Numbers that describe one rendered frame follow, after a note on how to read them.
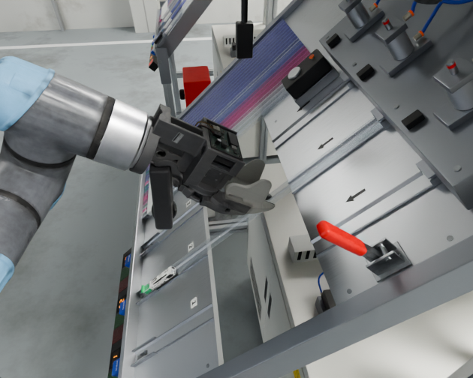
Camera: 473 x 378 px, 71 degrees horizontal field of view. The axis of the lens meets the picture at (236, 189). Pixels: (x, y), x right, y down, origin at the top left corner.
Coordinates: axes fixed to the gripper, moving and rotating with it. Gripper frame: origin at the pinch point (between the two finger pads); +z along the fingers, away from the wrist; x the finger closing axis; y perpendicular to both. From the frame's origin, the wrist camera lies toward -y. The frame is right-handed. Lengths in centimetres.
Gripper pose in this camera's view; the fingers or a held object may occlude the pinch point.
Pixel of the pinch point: (262, 202)
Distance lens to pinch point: 50.2
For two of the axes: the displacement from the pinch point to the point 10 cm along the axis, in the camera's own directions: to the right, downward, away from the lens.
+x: -1.4, -6.7, 7.2
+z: 8.4, 3.1, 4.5
